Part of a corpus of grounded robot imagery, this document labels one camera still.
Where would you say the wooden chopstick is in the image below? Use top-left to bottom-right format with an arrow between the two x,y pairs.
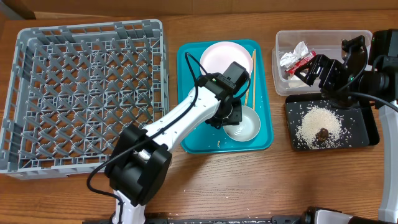
243,49 -> 256,107
251,49 -> 257,111

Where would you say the black waste tray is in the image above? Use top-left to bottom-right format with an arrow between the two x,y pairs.
285,93 -> 380,151

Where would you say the right wooden chopstick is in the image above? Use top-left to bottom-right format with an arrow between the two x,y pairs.
251,49 -> 257,111

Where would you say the grey metal bowl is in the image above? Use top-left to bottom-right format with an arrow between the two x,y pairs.
223,106 -> 261,142

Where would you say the clear plastic bin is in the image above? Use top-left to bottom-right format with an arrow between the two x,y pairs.
272,30 -> 373,96

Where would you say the grey dish rack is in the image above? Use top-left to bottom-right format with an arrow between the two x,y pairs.
1,19 -> 169,180

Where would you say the large white plate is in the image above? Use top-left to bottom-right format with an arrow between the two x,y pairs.
200,41 -> 253,74

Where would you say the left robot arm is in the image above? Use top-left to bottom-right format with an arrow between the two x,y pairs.
104,72 -> 250,223

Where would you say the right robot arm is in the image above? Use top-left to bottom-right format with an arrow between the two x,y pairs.
294,29 -> 397,223

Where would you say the left wooden chopstick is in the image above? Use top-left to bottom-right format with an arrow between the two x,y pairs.
243,49 -> 256,107

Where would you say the white napkin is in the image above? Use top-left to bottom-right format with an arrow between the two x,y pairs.
280,41 -> 311,88

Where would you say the teal serving tray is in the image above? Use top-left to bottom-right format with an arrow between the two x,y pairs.
177,39 -> 274,154

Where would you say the red snack wrapper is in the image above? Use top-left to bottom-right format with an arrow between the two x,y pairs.
285,50 -> 316,75

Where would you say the white rice pile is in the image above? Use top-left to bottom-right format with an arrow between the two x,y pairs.
294,105 -> 351,150

